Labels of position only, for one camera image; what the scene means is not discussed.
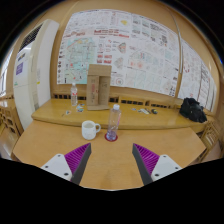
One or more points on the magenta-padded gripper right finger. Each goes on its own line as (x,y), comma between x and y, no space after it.
(151,162)

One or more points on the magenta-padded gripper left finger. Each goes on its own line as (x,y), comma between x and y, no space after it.
(71,161)

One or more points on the clear plastic water bottle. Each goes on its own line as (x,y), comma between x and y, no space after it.
(113,123)

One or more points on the small red-labelled water bottle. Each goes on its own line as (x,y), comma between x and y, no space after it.
(74,96)

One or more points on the white ceramic mug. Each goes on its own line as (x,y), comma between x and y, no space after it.
(88,130)

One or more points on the small printed card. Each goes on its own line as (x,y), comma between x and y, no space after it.
(67,113)

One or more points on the small black device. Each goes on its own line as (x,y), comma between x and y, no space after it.
(154,111)

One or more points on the white remote control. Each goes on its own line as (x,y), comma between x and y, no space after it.
(144,111)

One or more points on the wooden chair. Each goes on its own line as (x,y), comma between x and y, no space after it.
(11,116)
(210,136)

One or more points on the black bag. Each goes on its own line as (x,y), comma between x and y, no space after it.
(192,110)

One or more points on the brown cardboard box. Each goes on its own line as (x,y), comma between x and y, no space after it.
(99,86)

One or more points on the white standing air conditioner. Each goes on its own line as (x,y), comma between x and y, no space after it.
(30,76)

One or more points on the narrow printed wall poster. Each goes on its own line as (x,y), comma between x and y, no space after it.
(196,76)

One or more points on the large printed wall poster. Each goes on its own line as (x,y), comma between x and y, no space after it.
(133,50)

